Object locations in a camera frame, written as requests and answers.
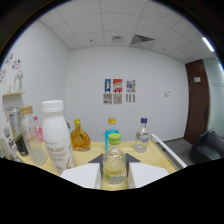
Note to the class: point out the black sofa chair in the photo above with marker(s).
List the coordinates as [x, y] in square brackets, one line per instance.
[208, 146]

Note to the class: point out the multicolour wall poster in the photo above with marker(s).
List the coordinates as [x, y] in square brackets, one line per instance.
[130, 86]

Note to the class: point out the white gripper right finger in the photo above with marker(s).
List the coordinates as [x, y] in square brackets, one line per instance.
[146, 173]

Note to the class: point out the clear bottle blue cap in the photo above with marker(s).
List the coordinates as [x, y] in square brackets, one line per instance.
[142, 138]

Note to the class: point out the white figurine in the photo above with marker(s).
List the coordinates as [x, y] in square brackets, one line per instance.
[18, 81]

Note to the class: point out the square ceiling fixture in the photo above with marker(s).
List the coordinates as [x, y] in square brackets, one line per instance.
[117, 39]

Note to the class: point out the clear bottle cork lid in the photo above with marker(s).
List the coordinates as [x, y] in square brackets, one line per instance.
[33, 143]

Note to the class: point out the tall black yellow can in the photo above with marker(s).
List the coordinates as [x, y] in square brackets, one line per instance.
[16, 133]

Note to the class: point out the ceiling light panel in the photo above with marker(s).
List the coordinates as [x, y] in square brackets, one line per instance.
[208, 44]

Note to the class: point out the ceiling air vent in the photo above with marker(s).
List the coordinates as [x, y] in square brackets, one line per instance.
[142, 40]

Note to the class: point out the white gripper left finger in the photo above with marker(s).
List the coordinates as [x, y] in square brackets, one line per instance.
[83, 175]

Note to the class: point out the red wall poster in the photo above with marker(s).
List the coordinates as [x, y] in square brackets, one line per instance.
[117, 86]

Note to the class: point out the small blue bottle yellow cap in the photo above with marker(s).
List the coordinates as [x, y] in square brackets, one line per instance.
[111, 130]

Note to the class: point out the round amber liquor bottle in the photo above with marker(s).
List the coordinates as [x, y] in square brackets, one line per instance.
[80, 139]

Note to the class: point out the wooden wall shelf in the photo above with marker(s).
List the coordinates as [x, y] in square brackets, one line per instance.
[13, 95]

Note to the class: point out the clear bottle green cap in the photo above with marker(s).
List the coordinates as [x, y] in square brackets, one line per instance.
[114, 163]

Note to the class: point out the large white milk bottle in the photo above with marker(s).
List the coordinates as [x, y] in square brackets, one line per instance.
[56, 140]

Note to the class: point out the small pink bottle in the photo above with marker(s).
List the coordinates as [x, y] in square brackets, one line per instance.
[39, 131]

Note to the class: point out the brown door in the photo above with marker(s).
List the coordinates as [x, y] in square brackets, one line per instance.
[197, 103]

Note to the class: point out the blue wall poster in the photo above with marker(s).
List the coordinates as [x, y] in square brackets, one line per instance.
[107, 86]

